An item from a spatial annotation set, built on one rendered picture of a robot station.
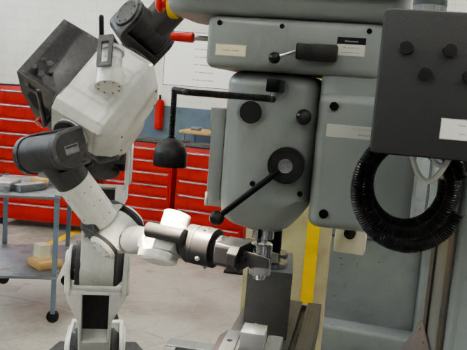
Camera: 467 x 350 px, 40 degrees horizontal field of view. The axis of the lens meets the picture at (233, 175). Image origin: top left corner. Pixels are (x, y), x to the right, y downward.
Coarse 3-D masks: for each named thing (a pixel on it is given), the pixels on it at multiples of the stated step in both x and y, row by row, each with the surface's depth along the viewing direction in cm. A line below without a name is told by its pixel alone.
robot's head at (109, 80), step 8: (104, 48) 152; (120, 48) 153; (104, 56) 151; (120, 56) 153; (112, 64) 149; (120, 64) 152; (96, 72) 150; (104, 72) 148; (112, 72) 149; (120, 72) 150; (96, 80) 149; (104, 80) 148; (112, 80) 148; (120, 80) 150; (96, 88) 151; (104, 88) 151; (112, 88) 151; (120, 88) 151
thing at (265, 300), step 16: (288, 256) 184; (272, 272) 168; (288, 272) 168; (256, 288) 169; (272, 288) 168; (288, 288) 168; (256, 304) 169; (272, 304) 169; (288, 304) 168; (256, 320) 170; (272, 320) 169
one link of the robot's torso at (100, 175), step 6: (96, 162) 188; (108, 162) 188; (114, 162) 188; (120, 162) 189; (90, 168) 192; (96, 168) 192; (102, 168) 192; (108, 168) 192; (114, 168) 193; (96, 174) 196; (102, 174) 196; (108, 174) 196; (114, 174) 197
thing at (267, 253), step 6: (252, 252) 136; (258, 252) 135; (264, 252) 134; (270, 252) 135; (270, 258) 136; (270, 264) 136; (252, 270) 136; (258, 270) 135; (264, 270) 135; (270, 270) 137
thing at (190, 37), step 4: (172, 32) 145; (176, 32) 145; (172, 36) 144; (176, 36) 144; (180, 36) 144; (184, 36) 144; (188, 36) 144; (192, 36) 144; (196, 36) 144; (200, 36) 144; (204, 36) 144; (172, 40) 145; (176, 40) 145; (180, 40) 145; (184, 40) 144; (188, 40) 144; (192, 40) 144; (196, 40) 144; (200, 40) 144; (204, 40) 144
